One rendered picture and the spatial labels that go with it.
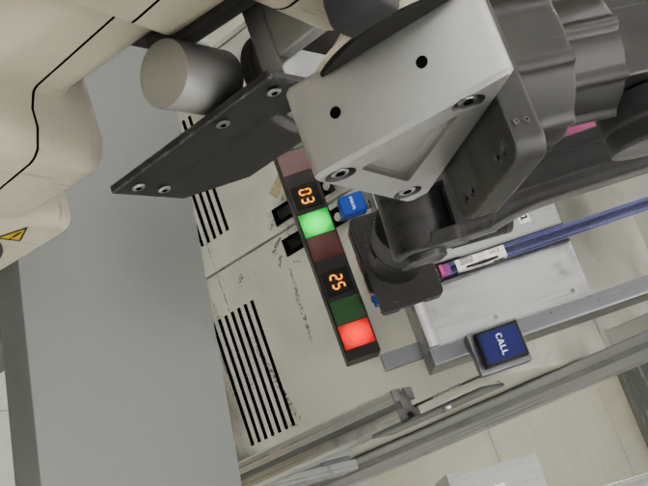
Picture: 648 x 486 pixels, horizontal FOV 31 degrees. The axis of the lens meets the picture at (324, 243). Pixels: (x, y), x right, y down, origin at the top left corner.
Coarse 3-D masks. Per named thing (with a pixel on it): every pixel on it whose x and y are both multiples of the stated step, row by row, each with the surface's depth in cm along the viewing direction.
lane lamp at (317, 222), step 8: (304, 216) 137; (312, 216) 137; (320, 216) 137; (328, 216) 137; (304, 224) 137; (312, 224) 137; (320, 224) 137; (328, 224) 137; (304, 232) 137; (312, 232) 137; (320, 232) 137
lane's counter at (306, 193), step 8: (304, 184) 138; (312, 184) 138; (296, 192) 138; (304, 192) 138; (312, 192) 138; (296, 200) 138; (304, 200) 138; (312, 200) 138; (320, 200) 138; (304, 208) 137
